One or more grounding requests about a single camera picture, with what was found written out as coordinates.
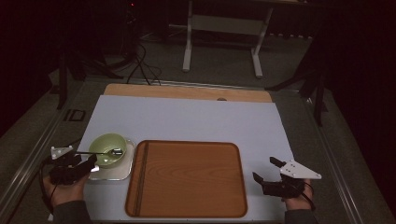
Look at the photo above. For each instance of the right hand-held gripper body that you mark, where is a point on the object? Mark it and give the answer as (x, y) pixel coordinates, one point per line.
(297, 171)

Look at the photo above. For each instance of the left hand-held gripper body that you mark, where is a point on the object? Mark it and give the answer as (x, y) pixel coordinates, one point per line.
(62, 172)

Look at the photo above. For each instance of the metal spoon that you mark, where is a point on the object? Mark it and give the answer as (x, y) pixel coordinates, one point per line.
(96, 152)

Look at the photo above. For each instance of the green bowl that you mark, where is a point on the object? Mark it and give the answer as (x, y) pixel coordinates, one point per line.
(102, 144)

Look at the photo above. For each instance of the white square plate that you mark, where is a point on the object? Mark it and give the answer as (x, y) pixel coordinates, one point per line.
(124, 169)

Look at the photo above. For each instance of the wooden tray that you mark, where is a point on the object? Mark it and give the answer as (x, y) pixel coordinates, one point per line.
(193, 180)

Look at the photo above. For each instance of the person's left hand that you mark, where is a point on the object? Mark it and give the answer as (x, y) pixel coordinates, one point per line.
(65, 193)

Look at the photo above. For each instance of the person's right hand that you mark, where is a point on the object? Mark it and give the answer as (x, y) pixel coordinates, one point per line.
(299, 203)

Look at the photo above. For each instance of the black floor outlet box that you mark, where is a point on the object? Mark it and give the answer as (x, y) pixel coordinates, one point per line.
(74, 115)

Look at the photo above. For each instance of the black stand legs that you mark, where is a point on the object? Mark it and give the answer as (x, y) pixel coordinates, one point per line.
(63, 87)
(319, 99)

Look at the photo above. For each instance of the white metal stand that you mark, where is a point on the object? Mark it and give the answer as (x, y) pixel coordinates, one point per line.
(186, 56)

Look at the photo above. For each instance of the metal floor rail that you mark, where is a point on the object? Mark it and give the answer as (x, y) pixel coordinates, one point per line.
(31, 161)
(336, 168)
(202, 84)

